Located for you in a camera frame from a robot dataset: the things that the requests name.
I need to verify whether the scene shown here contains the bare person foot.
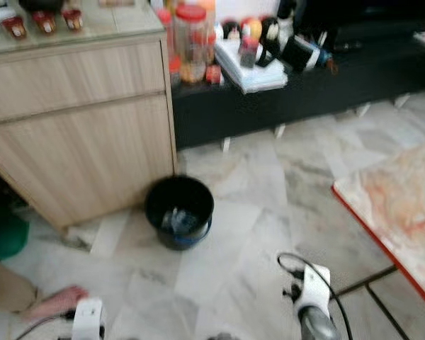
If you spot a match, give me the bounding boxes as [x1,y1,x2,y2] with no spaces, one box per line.
[28,284,90,324]

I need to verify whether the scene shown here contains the black rubbish bin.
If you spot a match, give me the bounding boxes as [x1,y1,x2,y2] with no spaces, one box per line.
[144,175,215,251]

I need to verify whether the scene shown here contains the light wooden cabinet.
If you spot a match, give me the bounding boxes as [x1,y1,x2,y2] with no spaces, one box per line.
[0,0,179,229]

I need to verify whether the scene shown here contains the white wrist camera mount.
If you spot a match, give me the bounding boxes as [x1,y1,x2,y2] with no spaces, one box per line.
[72,297,104,340]
[297,264,333,313]

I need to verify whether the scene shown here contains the clear jar red lid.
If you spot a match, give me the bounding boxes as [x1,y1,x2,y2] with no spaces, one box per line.
[173,4,213,85]

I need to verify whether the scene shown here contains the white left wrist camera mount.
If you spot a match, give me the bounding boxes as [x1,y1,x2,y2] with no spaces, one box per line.
[72,297,104,340]

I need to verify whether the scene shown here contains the black low tv bench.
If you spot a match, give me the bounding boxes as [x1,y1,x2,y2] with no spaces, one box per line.
[173,17,425,150]

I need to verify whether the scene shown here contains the person leg khaki trousers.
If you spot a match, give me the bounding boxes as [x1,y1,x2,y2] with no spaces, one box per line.
[0,272,40,340]

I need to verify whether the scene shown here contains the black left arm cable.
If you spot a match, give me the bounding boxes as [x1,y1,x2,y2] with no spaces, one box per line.
[14,310,76,340]

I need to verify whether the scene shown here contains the marble top folding table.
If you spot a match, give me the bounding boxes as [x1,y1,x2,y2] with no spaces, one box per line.
[331,137,425,340]

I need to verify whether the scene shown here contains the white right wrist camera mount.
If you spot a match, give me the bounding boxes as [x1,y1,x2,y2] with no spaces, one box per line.
[297,264,333,313]

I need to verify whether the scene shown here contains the white paper stack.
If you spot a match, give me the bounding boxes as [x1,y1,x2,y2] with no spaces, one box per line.
[215,38,288,94]

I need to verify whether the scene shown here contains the black pot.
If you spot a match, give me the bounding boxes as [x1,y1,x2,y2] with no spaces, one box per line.
[21,0,65,12]

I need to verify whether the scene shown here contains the small red cup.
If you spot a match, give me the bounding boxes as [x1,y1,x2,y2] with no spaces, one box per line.
[8,15,30,40]
[62,8,85,32]
[32,10,58,35]

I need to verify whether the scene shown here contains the green plastic container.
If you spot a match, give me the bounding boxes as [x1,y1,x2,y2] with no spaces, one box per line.
[0,201,30,260]

